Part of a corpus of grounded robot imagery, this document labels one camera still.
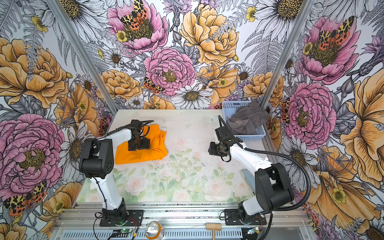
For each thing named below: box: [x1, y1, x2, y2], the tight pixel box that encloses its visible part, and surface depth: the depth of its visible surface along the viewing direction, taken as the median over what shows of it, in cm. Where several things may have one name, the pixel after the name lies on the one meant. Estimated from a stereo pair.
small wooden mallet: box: [206, 223, 222, 240], surface depth 72 cm
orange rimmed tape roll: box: [145, 221, 165, 240], surface depth 63 cm
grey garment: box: [226, 101, 270, 135], surface depth 109 cm
